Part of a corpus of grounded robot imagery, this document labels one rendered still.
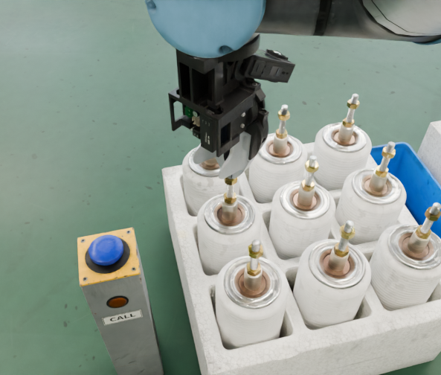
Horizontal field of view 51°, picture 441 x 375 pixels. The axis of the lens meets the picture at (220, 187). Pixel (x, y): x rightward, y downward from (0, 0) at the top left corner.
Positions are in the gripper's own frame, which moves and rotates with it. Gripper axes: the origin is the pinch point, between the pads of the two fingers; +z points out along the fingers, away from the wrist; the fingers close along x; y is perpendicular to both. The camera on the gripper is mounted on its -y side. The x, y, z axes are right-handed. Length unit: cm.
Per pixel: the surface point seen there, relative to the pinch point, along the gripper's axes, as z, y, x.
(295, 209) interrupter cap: 9.4, -6.2, 7.0
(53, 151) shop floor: 35, -3, -59
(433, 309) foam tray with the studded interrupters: 16.8, -9.2, 29.5
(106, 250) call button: 1.8, 19.2, -3.4
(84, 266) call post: 3.4, 21.9, -4.7
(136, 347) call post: 22.0, 20.6, -0.8
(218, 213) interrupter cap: 9.8, 1.5, -1.4
